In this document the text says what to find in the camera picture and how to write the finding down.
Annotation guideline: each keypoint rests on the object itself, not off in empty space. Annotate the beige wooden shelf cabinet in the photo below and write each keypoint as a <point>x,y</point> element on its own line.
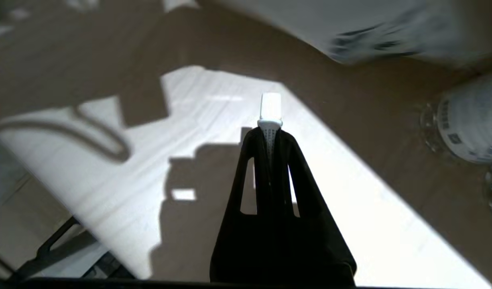
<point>230,100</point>

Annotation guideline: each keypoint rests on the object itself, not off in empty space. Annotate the robot base chassis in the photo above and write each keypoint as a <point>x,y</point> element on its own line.
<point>61,249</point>

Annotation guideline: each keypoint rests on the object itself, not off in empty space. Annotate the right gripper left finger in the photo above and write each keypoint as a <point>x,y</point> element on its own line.
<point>242,249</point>

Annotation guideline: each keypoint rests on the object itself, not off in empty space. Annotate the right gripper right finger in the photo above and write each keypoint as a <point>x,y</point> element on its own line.
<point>314,249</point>

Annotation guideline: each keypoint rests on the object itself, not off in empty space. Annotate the white leaf-print plastic bag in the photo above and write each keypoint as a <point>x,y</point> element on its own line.
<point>350,24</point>

